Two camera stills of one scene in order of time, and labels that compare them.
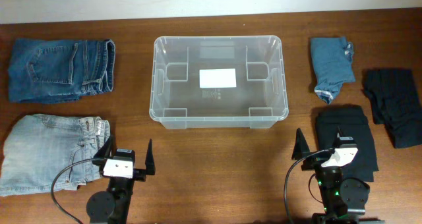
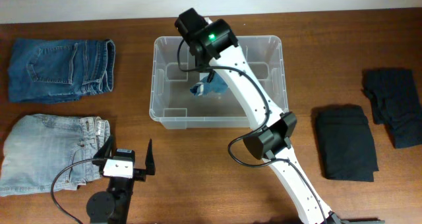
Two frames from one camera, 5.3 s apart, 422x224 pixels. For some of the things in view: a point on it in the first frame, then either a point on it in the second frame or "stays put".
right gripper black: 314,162 → 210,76
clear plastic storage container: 219,82 stays put
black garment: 394,103 stays put
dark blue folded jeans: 58,70 stays put
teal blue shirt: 333,59 → 216,85
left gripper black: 138,174 stays put
